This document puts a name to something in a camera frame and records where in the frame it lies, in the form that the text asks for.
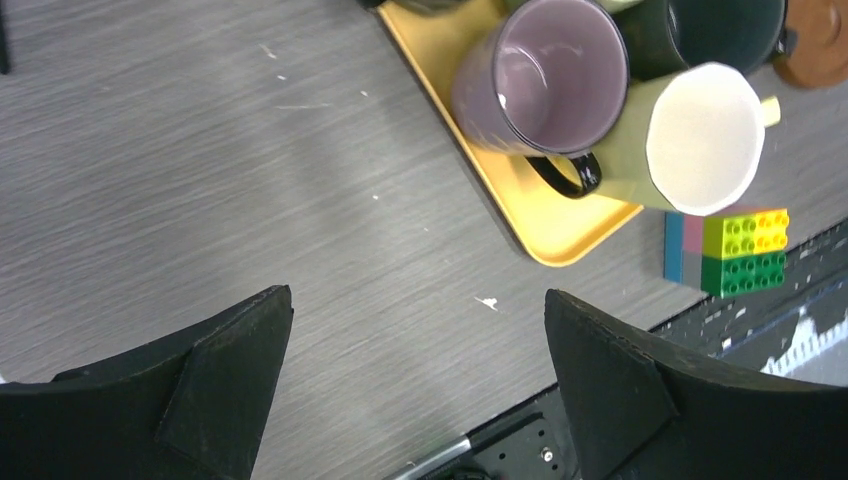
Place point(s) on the dark grey green mug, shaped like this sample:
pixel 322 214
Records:
pixel 667 36

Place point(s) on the black microphone tripod stand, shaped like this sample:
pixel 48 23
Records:
pixel 5 56

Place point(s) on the purple mug black handle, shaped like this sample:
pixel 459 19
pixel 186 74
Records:
pixel 548 83

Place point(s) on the colourful toy brick block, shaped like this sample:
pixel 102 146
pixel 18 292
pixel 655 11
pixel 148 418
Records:
pixel 736 251

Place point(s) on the yellow plastic tray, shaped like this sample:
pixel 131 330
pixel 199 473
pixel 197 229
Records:
pixel 554 230

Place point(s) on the brown wooden coaster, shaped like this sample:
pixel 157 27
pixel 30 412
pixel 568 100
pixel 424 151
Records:
pixel 818 40

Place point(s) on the light green mug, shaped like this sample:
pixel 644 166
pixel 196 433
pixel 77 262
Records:
pixel 616 6

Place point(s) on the dark blue mug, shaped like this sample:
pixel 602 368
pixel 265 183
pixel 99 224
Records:
pixel 422 7

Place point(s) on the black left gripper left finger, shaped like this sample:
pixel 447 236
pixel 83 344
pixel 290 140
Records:
pixel 193 404

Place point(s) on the yellow-green faceted mug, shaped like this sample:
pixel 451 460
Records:
pixel 689 142

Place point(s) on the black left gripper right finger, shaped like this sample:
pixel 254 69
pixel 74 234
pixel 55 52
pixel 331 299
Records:
pixel 641 407

